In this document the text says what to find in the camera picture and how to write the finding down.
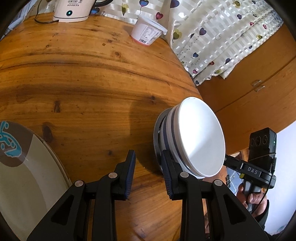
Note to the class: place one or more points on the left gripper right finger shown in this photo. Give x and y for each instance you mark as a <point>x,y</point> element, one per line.
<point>210,211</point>

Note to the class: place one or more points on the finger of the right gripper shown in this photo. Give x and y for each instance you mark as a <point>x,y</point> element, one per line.
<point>233,163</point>

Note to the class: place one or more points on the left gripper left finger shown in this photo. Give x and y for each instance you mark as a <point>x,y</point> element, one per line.
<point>68,218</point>

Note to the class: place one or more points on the small white blue-striped bowl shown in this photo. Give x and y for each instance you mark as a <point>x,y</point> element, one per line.
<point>198,138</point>

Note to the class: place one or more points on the green whale plate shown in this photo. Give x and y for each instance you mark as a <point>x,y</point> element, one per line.
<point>57,160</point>
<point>31,182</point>

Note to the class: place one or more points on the stainless steel bowl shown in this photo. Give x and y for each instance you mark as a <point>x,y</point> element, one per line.
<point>156,133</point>

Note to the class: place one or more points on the large white blue-striped bowl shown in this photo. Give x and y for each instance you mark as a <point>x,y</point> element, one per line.
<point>169,140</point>

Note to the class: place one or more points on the person right hand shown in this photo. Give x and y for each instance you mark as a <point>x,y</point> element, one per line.
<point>259,199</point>

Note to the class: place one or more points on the wooden cabinet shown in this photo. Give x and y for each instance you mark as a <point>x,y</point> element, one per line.
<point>259,92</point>

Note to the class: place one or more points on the heart pattern curtain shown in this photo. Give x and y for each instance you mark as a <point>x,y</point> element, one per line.
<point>209,37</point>

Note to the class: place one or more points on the white plastic tub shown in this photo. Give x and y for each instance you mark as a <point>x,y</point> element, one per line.
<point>146,31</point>

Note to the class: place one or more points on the white electric kettle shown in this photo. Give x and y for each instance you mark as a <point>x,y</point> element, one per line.
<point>67,11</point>

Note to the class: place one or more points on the black gripper tracking camera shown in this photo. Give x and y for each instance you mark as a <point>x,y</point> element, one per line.
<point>262,148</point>

